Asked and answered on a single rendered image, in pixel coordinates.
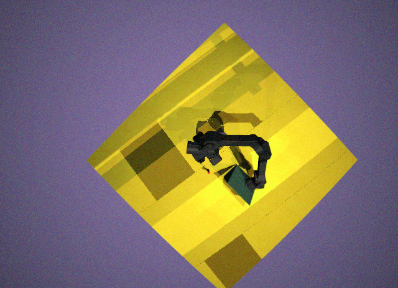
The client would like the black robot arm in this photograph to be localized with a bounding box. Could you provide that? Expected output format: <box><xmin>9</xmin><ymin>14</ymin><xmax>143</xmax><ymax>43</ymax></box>
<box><xmin>187</xmin><ymin>131</ymin><xmax>272</xmax><ymax>192</ymax></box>

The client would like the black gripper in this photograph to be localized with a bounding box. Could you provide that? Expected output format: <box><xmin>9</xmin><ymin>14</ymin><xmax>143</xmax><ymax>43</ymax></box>
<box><xmin>193</xmin><ymin>132</ymin><xmax>222</xmax><ymax>166</ymax></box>

